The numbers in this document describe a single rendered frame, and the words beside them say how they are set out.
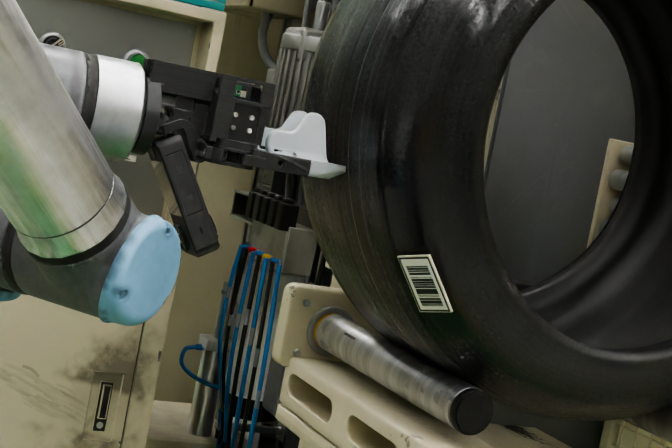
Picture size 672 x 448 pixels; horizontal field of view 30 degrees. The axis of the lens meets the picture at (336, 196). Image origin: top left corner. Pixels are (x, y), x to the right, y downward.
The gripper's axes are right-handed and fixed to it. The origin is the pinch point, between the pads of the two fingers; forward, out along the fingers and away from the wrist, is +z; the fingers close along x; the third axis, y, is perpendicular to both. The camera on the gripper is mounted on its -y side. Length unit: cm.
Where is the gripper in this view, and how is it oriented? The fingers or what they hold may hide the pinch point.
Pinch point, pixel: (331, 174)
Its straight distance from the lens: 120.7
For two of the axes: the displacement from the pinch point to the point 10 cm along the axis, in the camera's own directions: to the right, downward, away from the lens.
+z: 9.0, 1.6, 4.1
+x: -4.0, -1.2, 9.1
